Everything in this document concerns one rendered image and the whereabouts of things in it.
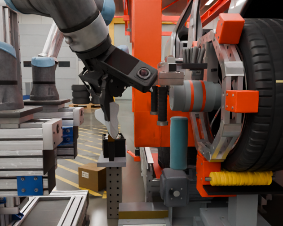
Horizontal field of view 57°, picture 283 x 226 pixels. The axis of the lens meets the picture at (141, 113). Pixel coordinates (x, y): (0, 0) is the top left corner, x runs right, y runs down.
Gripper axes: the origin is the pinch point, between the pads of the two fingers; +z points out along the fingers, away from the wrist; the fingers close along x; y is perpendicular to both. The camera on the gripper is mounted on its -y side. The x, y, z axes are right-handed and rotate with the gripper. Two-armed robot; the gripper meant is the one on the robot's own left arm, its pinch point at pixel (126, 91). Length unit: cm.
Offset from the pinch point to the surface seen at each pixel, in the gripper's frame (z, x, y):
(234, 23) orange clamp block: -72, 36, 69
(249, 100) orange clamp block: -57, 33, 94
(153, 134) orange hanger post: 3.6, 12.6, 43.2
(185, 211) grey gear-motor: 42, 27, 74
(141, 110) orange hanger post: -8.8, 6.8, 34.2
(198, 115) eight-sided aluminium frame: -16, 35, 52
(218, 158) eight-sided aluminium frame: -24, 31, 89
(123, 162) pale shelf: 12, -7, 54
